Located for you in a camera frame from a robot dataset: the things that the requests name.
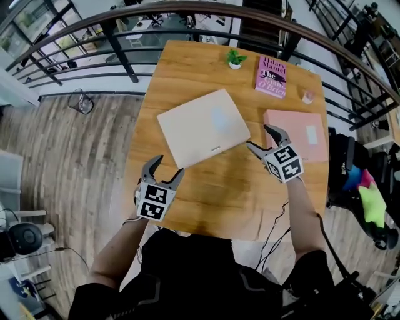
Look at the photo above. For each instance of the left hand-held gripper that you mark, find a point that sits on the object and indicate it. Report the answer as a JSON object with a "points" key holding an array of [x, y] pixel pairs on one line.
{"points": [[153, 203]]}

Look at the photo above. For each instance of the pink book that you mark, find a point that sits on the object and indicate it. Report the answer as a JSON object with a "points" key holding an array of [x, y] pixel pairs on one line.
{"points": [[270, 78]]}

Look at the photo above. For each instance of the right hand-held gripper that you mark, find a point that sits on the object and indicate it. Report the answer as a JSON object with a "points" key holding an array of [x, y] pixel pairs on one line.
{"points": [[286, 164]]}

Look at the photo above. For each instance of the green star cushion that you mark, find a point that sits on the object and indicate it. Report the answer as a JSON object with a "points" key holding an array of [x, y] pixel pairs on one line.
{"points": [[372, 203]]}

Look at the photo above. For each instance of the pink cushion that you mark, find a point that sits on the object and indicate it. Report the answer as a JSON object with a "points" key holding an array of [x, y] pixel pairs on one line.
{"points": [[368, 178]]}

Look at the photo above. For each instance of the small pink cup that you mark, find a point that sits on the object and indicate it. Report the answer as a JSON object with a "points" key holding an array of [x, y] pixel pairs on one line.
{"points": [[307, 97]]}

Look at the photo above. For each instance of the pink cardboard box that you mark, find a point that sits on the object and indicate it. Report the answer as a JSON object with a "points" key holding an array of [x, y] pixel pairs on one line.
{"points": [[297, 120]]}

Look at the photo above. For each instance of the person's left forearm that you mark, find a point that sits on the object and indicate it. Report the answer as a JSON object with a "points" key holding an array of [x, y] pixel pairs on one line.
{"points": [[118, 250]]}

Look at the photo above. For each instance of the black helmet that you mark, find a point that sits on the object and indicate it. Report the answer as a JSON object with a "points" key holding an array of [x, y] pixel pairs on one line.
{"points": [[26, 239]]}

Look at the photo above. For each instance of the person's black clothing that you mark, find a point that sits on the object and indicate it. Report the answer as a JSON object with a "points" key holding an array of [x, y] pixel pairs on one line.
{"points": [[187, 275]]}

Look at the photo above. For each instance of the small potted plant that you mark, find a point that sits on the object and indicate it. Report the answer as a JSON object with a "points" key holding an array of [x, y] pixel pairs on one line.
{"points": [[236, 61]]}

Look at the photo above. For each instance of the black office chair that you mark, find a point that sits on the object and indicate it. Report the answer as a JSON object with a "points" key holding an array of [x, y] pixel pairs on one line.
{"points": [[340, 156]]}

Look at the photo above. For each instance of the blue cushion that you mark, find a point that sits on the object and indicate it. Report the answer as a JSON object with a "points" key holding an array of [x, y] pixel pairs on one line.
{"points": [[351, 179]]}

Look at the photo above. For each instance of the person's right forearm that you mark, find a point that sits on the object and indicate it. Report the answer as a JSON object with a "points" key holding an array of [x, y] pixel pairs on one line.
{"points": [[304, 218]]}

